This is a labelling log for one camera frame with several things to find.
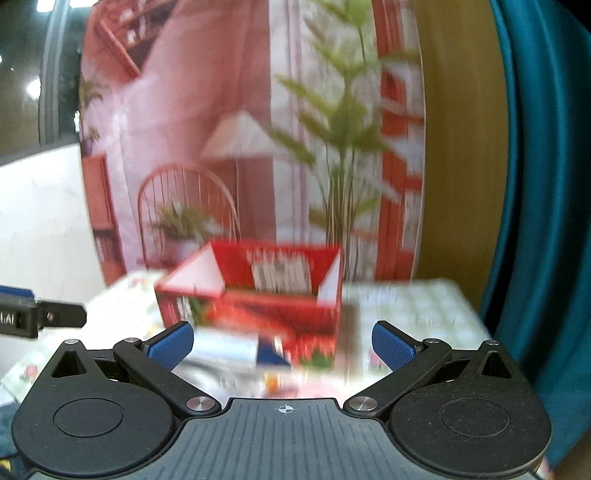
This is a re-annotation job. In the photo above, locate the red strawberry cardboard box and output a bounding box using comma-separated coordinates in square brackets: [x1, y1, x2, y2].
[154, 240, 342, 370]

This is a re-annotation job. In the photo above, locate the green plaid tablecloth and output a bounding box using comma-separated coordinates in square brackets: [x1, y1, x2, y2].
[1, 271, 490, 405]

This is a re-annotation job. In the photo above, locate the teal curtain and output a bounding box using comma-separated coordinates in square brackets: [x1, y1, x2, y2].
[481, 1, 590, 466]

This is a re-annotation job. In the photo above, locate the printed room scene backdrop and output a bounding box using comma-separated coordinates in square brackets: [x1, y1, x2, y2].
[78, 1, 425, 283]

